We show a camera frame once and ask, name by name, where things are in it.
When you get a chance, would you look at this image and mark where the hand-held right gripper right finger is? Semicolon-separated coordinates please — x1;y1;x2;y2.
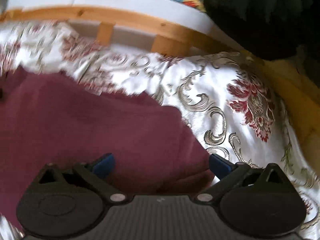
196;153;288;203

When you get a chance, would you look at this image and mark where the black padded jacket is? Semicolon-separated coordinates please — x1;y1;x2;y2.
204;0;320;61

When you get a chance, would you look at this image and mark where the wooden bed frame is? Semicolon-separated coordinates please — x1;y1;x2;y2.
0;5;320;155

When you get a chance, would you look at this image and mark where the white floral satin blanket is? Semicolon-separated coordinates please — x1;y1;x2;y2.
0;20;320;240

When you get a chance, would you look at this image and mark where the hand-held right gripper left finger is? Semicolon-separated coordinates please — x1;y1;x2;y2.
36;152;126;203

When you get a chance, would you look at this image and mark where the maroon long-sleeve shirt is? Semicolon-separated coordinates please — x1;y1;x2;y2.
0;66;216;232

